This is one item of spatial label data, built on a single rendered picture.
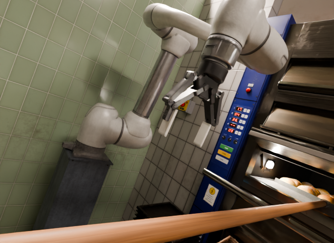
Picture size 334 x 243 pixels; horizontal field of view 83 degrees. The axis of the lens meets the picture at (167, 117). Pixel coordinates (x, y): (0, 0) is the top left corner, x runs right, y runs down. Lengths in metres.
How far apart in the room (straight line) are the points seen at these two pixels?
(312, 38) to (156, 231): 1.25
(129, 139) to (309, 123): 0.91
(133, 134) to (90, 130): 0.22
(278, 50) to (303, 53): 0.70
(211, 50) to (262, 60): 0.18
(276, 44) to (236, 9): 0.16
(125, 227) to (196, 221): 0.12
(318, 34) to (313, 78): 0.25
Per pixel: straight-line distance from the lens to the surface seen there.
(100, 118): 0.98
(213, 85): 0.51
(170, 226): 0.29
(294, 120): 1.18
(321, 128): 1.14
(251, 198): 0.79
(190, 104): 1.47
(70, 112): 1.43
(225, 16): 0.51
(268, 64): 0.63
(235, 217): 0.43
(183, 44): 1.04
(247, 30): 0.52
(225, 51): 0.48
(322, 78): 1.22
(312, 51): 1.30
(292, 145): 0.99
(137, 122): 1.03
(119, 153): 1.66
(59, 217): 1.13
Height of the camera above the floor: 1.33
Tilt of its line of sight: 1 degrees down
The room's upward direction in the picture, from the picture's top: 21 degrees clockwise
